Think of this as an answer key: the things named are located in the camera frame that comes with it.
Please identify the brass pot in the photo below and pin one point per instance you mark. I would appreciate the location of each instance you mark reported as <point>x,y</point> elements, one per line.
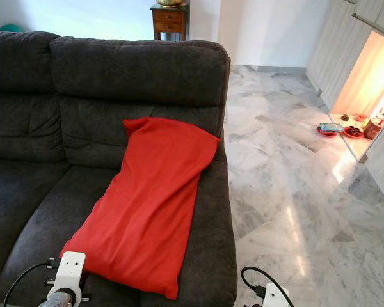
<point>170,3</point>

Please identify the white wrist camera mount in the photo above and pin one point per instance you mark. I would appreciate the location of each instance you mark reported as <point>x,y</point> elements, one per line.
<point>72,268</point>
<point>275,295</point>

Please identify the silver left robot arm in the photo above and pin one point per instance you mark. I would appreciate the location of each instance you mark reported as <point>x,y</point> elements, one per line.
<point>65,300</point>

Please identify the red jar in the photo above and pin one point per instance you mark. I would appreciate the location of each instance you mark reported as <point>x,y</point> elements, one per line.
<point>375,128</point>

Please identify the red pillow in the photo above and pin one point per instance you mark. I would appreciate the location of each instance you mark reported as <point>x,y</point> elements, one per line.
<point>147,211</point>

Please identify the dark fabric sofa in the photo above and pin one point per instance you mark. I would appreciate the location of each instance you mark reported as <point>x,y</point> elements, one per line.
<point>38,192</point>

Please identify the red tray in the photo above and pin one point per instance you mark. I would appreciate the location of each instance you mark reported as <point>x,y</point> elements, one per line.
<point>331,130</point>

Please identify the light wood wall cabinet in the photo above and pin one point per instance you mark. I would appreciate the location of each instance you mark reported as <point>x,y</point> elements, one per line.
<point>339,38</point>

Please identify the small wooden cabinet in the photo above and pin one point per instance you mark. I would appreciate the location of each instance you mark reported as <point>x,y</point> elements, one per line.
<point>169,22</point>

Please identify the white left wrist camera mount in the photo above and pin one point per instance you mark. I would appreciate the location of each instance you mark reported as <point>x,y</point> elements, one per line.
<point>72,268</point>

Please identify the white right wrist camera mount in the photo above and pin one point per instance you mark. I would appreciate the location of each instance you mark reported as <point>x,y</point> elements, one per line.
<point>275,295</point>

